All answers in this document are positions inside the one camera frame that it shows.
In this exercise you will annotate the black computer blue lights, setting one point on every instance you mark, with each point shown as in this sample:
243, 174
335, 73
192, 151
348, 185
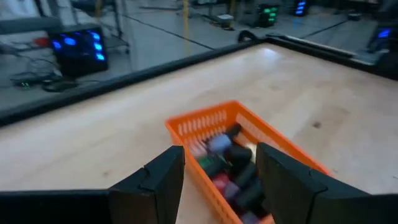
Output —
301, 7
385, 46

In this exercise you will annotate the black computer tower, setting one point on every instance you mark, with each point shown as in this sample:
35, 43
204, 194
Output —
77, 62

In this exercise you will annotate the purple nail polish bottle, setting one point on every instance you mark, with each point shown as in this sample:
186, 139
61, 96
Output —
231, 190

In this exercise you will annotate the yellow vertical pole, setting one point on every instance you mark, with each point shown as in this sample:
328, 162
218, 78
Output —
186, 25

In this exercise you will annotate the black metal table frame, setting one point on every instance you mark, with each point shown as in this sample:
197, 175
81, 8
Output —
124, 81

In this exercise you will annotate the grey table beam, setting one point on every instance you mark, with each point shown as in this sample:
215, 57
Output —
28, 25

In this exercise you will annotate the orange plastic slotted basket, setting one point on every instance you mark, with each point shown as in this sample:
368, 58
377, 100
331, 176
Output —
202, 183

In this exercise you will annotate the periwinkle nail polish bottle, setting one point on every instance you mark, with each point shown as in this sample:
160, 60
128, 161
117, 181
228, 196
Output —
219, 143

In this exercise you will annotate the clear white nail polish bottle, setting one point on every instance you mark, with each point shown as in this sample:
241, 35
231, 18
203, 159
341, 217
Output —
198, 150

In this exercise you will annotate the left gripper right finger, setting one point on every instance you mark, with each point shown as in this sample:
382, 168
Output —
286, 193

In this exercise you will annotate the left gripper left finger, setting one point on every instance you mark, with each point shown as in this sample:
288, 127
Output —
161, 193

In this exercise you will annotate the grey floor box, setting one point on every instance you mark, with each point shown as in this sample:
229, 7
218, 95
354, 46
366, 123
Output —
225, 20

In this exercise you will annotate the nude mauve nail polish bottle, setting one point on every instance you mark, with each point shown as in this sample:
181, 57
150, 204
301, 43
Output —
248, 217

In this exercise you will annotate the black computer green lights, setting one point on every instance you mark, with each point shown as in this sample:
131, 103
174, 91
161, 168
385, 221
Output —
267, 17

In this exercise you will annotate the bright green nail polish bottle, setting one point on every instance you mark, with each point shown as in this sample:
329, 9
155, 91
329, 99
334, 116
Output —
206, 162

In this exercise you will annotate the coral red nail polish bottle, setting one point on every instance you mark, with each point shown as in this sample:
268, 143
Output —
221, 183

